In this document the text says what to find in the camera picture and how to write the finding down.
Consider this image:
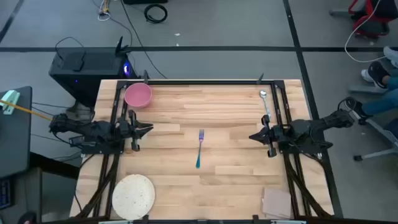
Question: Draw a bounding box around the black side table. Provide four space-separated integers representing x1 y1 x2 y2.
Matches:
0 86 33 179

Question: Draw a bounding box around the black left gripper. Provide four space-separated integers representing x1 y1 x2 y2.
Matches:
116 109 154 152

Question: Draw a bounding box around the person's leg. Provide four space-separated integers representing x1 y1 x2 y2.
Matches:
362 71 398 116

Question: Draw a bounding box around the yellow cable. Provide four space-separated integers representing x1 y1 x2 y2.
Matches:
0 99 53 121

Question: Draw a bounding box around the bundle of coloured cables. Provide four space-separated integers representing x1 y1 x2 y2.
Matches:
97 0 112 22

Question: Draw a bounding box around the iridescent blue purple fork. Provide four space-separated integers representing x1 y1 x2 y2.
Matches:
195 129 205 169

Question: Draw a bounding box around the silver metal spoon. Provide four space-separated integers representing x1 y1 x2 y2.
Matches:
259 90 272 121

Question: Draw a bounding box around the white speckled round plate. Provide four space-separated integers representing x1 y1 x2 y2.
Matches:
111 174 155 221

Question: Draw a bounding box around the pink bowl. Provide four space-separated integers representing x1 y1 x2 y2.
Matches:
124 82 153 109

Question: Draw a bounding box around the long black floor cable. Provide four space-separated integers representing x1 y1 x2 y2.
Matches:
119 0 169 80

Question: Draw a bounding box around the person's grey shoe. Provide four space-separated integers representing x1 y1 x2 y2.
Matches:
382 45 398 68

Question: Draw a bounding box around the red and black chair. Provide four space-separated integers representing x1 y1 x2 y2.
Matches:
329 0 398 40

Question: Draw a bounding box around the coiled black cable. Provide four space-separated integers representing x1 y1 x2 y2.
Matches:
144 3 169 24

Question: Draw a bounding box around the mint green device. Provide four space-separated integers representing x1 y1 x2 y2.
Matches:
0 90 21 116

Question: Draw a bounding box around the grey chair base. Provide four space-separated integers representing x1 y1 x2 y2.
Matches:
348 83 398 162

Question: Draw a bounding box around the black wifi antenna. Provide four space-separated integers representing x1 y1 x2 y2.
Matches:
115 36 132 57

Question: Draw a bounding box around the square napkin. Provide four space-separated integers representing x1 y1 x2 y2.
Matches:
262 187 292 220

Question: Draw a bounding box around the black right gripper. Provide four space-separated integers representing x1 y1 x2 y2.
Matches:
249 114 283 158

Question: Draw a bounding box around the black computer tower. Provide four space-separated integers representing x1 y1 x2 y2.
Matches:
49 46 138 107

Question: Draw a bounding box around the person's black white shoe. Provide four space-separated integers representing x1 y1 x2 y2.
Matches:
361 61 390 90

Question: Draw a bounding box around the white cable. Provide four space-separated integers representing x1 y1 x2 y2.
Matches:
344 0 388 63

